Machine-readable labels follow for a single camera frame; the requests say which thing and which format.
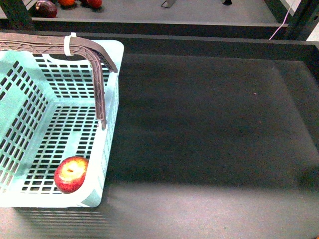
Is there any brown basket handle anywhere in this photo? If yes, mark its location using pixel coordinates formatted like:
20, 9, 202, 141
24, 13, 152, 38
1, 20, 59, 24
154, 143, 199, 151
0, 33, 118, 130

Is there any red yellow apple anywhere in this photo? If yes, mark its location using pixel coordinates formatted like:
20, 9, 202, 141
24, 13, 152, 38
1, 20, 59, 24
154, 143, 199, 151
54, 156, 89, 194

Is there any light blue plastic basket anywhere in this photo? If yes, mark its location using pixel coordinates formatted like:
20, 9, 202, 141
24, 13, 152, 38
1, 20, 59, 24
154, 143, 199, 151
0, 51, 119, 208

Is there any red fruit on shelf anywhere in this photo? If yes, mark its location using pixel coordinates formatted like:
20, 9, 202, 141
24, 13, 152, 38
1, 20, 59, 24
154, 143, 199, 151
87, 0, 102, 9

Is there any black triangular divider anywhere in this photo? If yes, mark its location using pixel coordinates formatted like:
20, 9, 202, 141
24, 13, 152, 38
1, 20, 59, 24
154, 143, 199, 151
221, 0, 232, 5

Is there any orange fruit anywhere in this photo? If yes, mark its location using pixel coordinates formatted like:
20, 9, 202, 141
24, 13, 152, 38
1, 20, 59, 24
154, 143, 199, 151
58, 0, 75, 7

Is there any dark purple fruit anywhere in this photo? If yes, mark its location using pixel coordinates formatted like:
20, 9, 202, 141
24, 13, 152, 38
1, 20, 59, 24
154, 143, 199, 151
35, 0, 57, 18

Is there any pink cable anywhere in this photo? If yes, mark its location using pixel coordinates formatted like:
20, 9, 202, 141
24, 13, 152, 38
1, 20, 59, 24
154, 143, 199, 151
269, 6, 292, 40

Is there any black shelf upright post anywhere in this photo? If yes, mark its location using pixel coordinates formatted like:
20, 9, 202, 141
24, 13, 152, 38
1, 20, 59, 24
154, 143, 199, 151
284, 0, 319, 41

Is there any black left shelf post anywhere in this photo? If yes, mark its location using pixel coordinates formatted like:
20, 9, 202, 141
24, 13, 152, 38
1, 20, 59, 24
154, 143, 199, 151
0, 0, 35, 30

